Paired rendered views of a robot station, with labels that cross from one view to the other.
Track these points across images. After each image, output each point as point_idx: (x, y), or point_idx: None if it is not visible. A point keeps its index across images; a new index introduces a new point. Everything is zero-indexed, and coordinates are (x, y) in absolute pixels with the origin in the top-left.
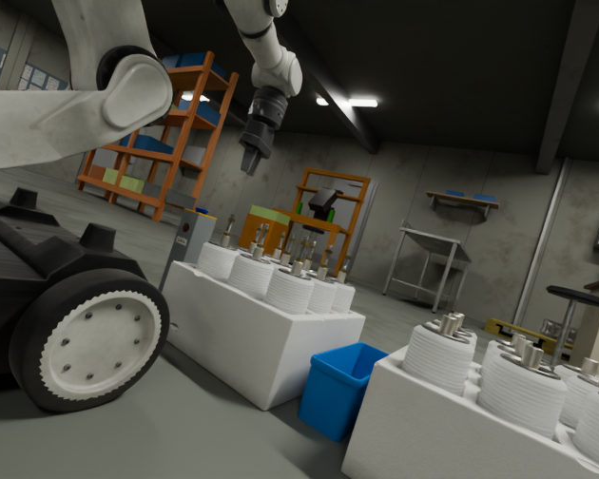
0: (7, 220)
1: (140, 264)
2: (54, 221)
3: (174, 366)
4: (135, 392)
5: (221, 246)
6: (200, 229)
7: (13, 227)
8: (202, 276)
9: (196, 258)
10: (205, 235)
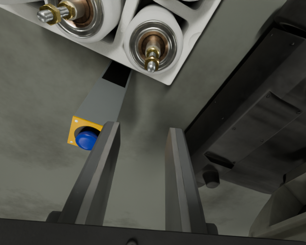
0: (242, 155)
1: (32, 153)
2: (207, 157)
3: (221, 3)
4: (273, 3)
5: (177, 41)
6: (108, 111)
7: (263, 142)
8: (201, 31)
9: (108, 87)
10: (96, 102)
